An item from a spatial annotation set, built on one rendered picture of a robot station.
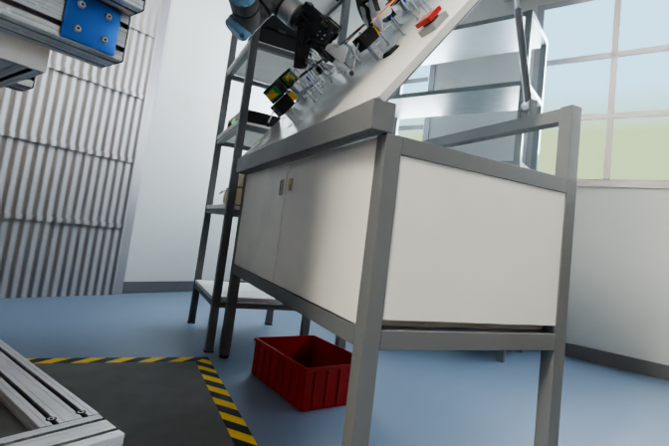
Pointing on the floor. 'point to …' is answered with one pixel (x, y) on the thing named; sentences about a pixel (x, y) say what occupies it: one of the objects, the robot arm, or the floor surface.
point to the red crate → (304, 370)
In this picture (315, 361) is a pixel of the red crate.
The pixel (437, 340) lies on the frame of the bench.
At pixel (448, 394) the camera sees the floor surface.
